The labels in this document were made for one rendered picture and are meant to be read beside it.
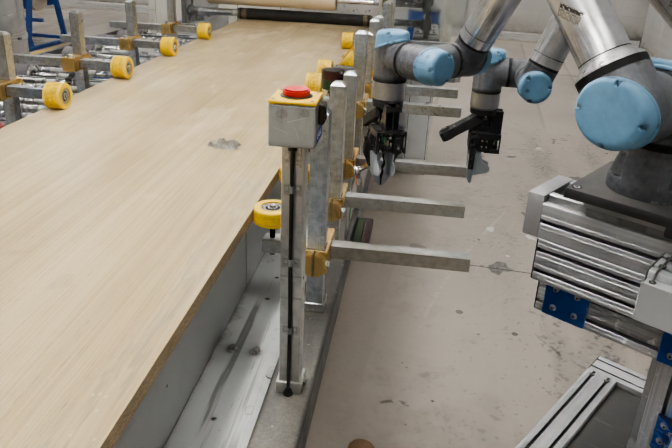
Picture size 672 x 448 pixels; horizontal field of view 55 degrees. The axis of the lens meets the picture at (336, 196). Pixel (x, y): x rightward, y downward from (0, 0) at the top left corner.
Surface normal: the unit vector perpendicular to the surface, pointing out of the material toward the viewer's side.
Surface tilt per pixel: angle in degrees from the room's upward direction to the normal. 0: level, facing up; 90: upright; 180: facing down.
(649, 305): 90
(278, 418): 0
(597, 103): 96
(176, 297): 0
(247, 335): 0
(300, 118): 90
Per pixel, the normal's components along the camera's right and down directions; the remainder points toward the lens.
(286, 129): -0.14, 0.37
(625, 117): -0.73, 0.32
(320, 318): 0.04, -0.92
